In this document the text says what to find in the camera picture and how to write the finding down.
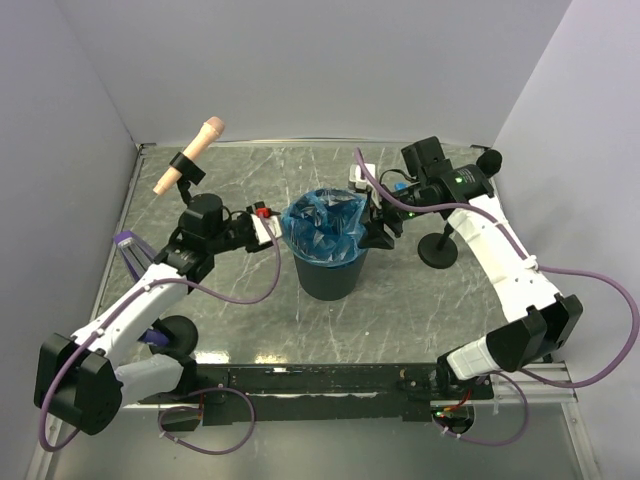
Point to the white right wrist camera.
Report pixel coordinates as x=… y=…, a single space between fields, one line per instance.
x=362 y=179

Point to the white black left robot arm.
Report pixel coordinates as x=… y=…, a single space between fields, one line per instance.
x=132 y=351

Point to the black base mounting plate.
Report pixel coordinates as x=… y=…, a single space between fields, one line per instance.
x=305 y=392

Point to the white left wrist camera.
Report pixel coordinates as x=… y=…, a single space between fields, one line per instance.
x=266 y=223

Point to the black right mic stand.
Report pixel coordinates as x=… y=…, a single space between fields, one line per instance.
x=438 y=250

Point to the beige microphone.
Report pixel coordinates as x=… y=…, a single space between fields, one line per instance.
x=210 y=131

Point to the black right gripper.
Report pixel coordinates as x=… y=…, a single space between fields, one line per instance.
x=375 y=237

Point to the purple microphone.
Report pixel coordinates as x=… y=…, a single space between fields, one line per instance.
x=154 y=338

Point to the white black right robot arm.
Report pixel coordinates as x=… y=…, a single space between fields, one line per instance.
x=539 y=318

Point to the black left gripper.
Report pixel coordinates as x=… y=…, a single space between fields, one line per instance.
x=248 y=218

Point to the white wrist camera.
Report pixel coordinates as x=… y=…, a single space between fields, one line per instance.
x=362 y=179
x=266 y=223

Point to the aluminium rail frame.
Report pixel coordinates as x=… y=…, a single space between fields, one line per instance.
x=92 y=389

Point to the blue detached trash bag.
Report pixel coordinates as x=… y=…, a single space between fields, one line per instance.
x=323 y=227

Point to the dark blue trash bin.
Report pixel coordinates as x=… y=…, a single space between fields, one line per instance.
x=329 y=283

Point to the black microphone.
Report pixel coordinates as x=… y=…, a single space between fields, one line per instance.
x=490 y=162

